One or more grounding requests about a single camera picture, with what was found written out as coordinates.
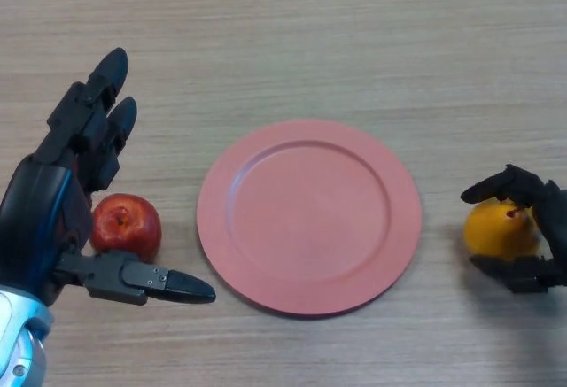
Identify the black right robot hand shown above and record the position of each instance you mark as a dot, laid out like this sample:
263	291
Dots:
553	227

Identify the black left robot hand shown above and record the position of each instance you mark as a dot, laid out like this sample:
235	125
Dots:
31	210

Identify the yellow pear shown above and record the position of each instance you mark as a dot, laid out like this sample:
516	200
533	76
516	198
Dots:
496	232

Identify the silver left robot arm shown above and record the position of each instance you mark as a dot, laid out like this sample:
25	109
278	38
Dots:
17	347

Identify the pink round plate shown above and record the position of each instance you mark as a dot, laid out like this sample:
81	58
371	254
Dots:
310	223

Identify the red apple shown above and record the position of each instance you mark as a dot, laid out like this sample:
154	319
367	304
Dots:
128	225

